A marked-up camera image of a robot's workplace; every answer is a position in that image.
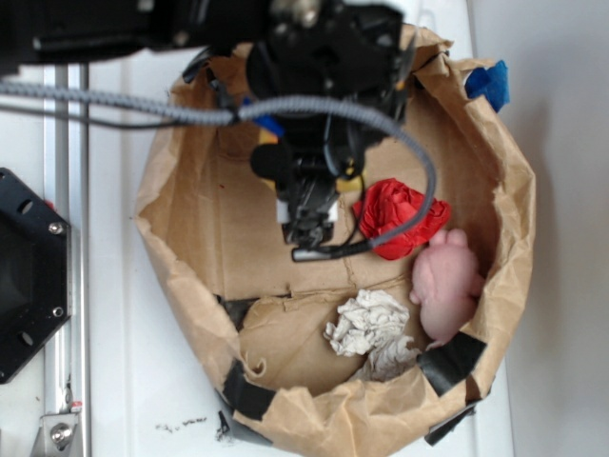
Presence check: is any pink plush toy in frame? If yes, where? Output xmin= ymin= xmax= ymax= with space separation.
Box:
xmin=409 ymin=228 xmax=484 ymax=349

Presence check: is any red crumpled paper ball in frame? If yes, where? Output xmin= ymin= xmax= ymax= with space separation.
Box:
xmin=352 ymin=178 xmax=452 ymax=261

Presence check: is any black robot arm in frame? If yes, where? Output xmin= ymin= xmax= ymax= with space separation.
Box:
xmin=1 ymin=1 xmax=415 ymax=262

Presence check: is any grey braided cable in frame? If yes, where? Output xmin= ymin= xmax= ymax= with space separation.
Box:
xmin=0 ymin=79 xmax=439 ymax=261

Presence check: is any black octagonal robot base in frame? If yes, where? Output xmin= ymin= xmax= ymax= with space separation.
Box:
xmin=1 ymin=168 xmax=70 ymax=385

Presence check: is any brown paper bag bin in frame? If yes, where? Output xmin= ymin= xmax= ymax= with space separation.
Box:
xmin=135 ymin=27 xmax=536 ymax=456

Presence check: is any metal corner bracket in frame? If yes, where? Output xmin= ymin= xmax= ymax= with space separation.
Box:
xmin=29 ymin=413 xmax=83 ymax=457

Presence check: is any aluminium extrusion rail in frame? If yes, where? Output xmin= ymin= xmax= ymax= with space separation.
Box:
xmin=28 ymin=64 xmax=91 ymax=457

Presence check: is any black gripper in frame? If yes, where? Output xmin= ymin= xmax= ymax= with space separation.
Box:
xmin=246 ymin=1 xmax=409 ymax=262

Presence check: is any blue painter tape strip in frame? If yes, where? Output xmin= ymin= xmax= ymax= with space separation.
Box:
xmin=464 ymin=60 xmax=510 ymax=112

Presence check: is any white crumpled paper ball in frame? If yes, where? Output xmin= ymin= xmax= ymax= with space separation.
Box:
xmin=324 ymin=289 xmax=410 ymax=357

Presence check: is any grey crumpled paper ball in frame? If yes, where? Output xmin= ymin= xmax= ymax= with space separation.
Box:
xmin=349 ymin=335 xmax=421 ymax=382

